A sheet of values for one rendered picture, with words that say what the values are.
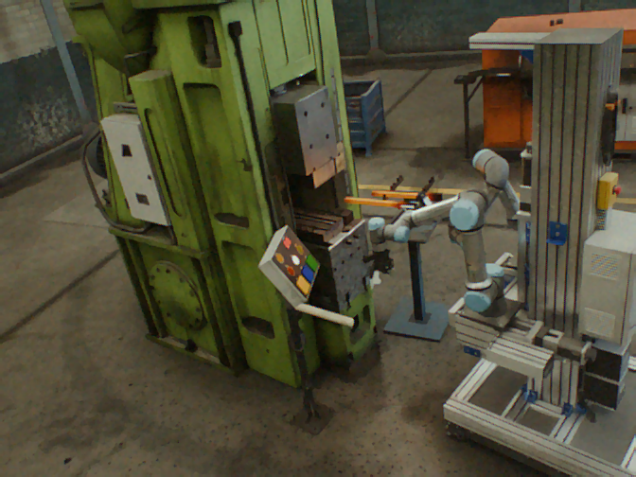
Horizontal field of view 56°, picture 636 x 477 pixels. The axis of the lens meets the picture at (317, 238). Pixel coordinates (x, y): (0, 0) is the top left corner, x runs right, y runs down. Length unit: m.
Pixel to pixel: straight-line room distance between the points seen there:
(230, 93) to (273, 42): 0.38
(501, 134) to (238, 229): 3.94
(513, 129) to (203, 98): 4.10
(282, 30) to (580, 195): 1.66
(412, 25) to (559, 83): 8.49
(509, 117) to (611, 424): 3.96
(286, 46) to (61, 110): 6.72
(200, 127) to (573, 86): 1.86
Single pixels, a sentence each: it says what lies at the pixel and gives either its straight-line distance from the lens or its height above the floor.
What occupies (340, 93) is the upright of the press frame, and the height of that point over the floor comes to 1.63.
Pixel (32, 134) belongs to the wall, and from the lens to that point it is 9.37.
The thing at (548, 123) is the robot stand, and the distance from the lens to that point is 2.62.
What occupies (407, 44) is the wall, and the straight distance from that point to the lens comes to 11.05.
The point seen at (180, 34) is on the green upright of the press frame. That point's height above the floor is 2.17.
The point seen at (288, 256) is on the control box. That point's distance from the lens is 2.98.
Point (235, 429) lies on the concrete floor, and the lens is 3.77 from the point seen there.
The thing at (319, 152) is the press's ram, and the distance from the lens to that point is 3.31.
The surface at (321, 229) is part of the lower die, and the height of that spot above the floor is 0.98.
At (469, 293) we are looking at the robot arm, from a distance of 2.74.
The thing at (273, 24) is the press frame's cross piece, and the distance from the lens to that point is 3.22.
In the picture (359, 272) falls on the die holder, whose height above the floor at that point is 0.61.
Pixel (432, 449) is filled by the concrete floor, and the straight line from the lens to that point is 3.47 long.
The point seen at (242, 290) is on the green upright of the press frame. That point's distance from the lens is 3.76.
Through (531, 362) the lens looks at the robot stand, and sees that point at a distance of 2.86.
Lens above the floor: 2.60
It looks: 28 degrees down
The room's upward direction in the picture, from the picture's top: 10 degrees counter-clockwise
